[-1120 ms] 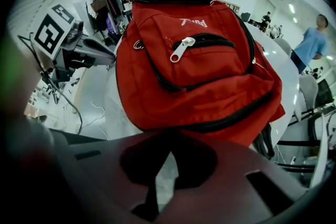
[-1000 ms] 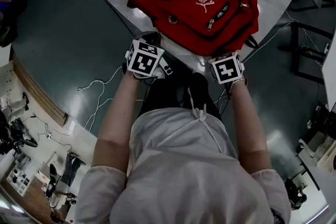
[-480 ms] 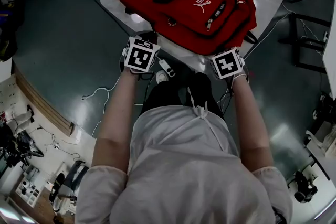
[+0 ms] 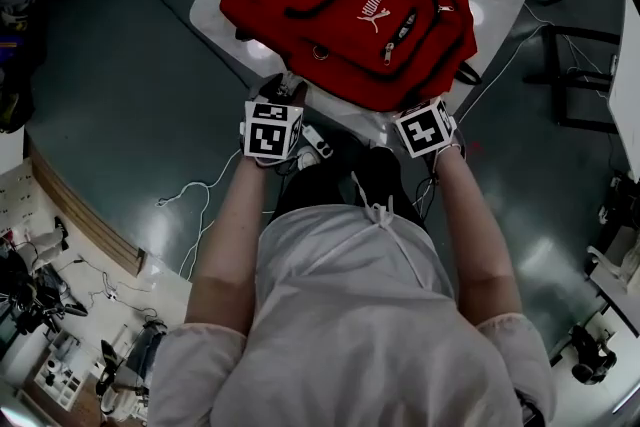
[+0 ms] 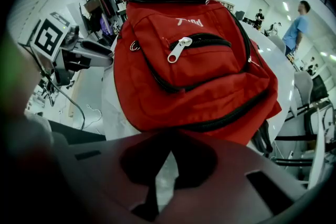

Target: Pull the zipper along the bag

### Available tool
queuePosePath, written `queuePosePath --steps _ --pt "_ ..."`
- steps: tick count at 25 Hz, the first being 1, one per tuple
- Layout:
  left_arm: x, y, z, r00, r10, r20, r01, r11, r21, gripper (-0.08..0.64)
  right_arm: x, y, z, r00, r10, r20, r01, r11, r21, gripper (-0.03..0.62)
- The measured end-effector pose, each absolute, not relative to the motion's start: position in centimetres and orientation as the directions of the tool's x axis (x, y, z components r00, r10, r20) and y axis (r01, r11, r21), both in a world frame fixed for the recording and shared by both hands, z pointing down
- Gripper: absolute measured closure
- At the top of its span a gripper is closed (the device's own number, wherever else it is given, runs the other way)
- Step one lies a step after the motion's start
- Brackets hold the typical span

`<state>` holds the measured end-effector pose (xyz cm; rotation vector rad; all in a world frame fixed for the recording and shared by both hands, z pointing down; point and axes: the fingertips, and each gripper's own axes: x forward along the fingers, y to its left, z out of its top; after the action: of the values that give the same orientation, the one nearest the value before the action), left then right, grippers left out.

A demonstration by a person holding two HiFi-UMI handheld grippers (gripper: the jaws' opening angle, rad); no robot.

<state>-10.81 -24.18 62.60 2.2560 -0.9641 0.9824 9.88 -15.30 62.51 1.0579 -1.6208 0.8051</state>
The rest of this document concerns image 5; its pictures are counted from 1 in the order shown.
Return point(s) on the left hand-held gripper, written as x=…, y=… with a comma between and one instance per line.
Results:
x=50, y=39

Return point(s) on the curved wooden platform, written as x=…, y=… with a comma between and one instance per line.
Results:
x=73, y=94

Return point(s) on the white marble table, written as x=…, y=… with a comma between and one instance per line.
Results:
x=275, y=60

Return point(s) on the red backpack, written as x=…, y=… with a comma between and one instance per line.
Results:
x=189, y=81

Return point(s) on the black office chair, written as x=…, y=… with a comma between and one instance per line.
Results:
x=319, y=87

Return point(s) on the grey plastic chair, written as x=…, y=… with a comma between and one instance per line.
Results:
x=304, y=89
x=278, y=43

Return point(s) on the cluttered clothes rack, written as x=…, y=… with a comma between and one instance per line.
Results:
x=99, y=13

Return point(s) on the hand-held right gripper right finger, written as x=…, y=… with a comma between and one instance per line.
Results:
x=223, y=191

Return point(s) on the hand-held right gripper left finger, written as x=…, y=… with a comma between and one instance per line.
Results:
x=110, y=173

